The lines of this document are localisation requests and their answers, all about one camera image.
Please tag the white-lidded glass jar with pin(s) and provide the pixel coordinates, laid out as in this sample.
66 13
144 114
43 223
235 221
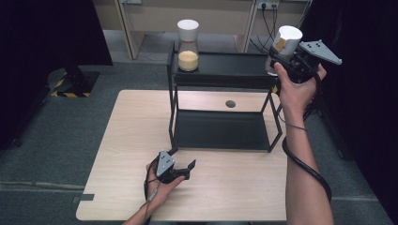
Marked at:
289 37

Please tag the person's left hand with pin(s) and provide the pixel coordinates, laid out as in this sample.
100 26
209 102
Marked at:
161 190

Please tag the dark floor tape patch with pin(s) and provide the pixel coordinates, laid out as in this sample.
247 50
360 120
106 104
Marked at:
84 197

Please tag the black curtain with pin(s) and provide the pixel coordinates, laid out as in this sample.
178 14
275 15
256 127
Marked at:
366 93
47 47

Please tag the thin black wristband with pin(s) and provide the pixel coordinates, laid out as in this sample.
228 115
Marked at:
297 127

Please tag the round grey table grommet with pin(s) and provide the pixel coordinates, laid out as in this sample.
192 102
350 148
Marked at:
230 104

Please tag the person's right hand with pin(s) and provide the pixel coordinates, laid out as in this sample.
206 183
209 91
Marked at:
294 93

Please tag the white-lidded jar of yellow grain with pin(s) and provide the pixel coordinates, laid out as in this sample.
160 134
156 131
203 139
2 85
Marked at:
188 53

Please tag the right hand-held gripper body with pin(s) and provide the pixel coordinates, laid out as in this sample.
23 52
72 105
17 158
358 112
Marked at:
308 67

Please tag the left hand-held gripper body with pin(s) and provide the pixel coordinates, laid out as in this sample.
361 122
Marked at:
165 165

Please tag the black metal shelf rack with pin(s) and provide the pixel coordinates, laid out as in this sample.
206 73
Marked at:
231 67

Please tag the black stand base striped tape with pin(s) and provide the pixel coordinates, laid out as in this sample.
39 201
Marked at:
75 81

